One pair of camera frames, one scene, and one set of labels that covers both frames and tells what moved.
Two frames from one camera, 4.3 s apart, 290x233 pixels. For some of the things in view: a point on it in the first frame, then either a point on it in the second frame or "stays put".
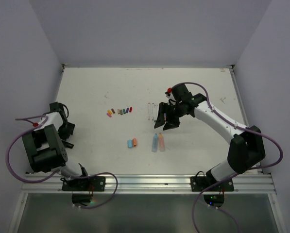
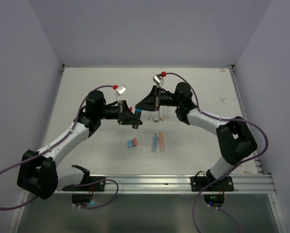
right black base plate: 200,182 stays put
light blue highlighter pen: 155,143 stays put
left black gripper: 69,131 -> 126,117
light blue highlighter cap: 129,143 stays put
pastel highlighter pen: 161,143 stays put
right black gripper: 163,106 -> 153,101
